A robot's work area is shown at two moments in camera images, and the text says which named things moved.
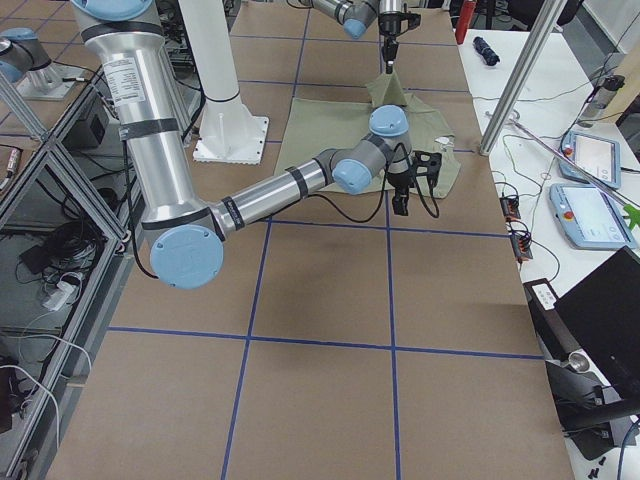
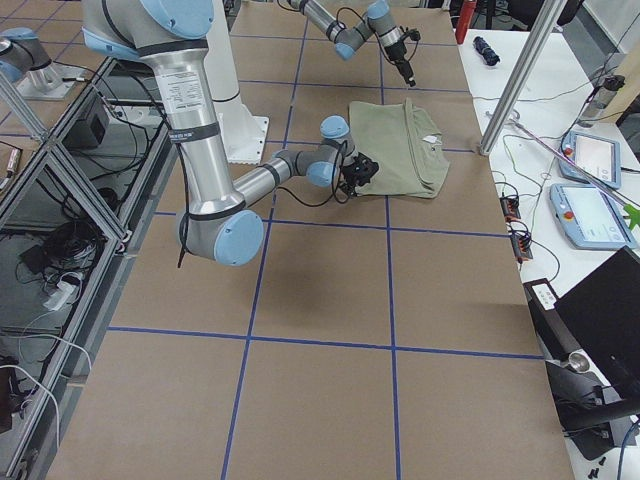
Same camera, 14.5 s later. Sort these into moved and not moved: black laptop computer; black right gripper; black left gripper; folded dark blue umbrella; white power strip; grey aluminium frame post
Moved: black left gripper; black right gripper
Not moved: white power strip; grey aluminium frame post; folded dark blue umbrella; black laptop computer
